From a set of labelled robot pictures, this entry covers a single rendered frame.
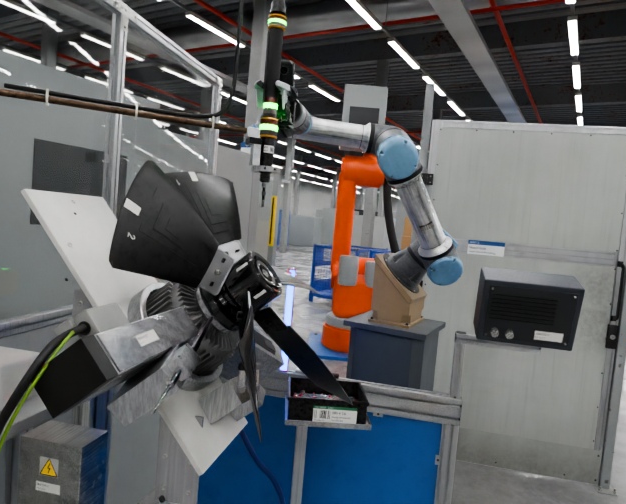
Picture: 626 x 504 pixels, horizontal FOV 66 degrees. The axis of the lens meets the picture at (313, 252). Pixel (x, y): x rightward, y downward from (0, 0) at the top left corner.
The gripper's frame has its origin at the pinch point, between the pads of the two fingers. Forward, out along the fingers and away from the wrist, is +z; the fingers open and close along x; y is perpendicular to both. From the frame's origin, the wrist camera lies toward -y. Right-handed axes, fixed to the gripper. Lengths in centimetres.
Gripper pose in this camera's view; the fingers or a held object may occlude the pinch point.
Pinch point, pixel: (267, 81)
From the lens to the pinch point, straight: 120.4
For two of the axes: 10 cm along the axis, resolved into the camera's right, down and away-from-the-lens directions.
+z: -2.1, 0.5, -9.8
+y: -0.8, 9.9, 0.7
